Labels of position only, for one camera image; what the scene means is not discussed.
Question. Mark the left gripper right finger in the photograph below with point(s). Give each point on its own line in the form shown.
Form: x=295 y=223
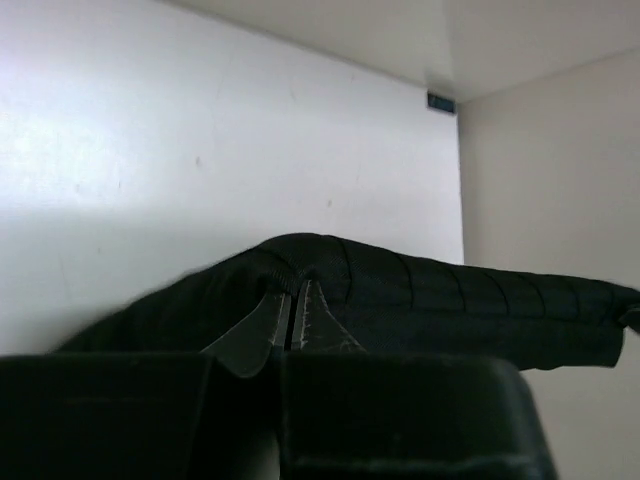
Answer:
x=315 y=329

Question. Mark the black pleated skirt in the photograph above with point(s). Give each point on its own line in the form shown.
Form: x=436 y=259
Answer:
x=389 y=302

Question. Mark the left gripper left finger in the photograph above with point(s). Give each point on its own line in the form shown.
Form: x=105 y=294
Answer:
x=246 y=348

